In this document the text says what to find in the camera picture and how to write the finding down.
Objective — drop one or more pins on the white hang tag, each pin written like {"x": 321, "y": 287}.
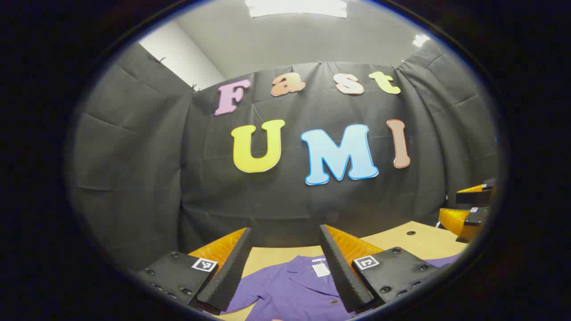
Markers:
{"x": 320, "y": 269}

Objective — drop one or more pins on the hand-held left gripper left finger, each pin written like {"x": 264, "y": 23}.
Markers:
{"x": 232, "y": 272}

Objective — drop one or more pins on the black backdrop cloth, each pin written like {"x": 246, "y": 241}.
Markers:
{"x": 142, "y": 169}

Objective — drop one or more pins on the small ceiling light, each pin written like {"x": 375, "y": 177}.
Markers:
{"x": 420, "y": 40}

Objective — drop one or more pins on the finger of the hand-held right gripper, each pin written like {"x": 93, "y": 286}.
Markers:
{"x": 459, "y": 223}
{"x": 475, "y": 196}

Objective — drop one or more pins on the rectangular ceiling light panel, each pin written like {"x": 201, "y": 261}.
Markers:
{"x": 296, "y": 8}

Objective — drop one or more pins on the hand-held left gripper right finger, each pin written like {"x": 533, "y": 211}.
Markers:
{"x": 339, "y": 272}

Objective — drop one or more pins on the purple jacket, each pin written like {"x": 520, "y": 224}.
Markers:
{"x": 294, "y": 290}

